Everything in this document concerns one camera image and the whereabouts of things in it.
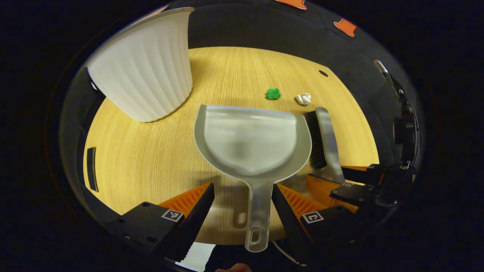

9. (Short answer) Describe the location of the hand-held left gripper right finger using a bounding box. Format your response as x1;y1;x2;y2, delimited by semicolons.
271;183;375;265

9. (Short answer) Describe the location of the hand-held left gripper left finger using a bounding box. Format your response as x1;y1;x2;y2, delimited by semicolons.
107;183;215;262

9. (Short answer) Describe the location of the small grey broom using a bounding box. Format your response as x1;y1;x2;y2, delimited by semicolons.
304;107;346;184

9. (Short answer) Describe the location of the translucent grey dustpan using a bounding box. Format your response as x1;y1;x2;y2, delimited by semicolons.
193;104;313;253

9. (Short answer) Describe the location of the white ribbed garbage bin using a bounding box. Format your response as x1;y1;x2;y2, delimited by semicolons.
87;7;195;123

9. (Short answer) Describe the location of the rectangular black desk slot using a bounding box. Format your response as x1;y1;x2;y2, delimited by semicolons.
87;147;99;193

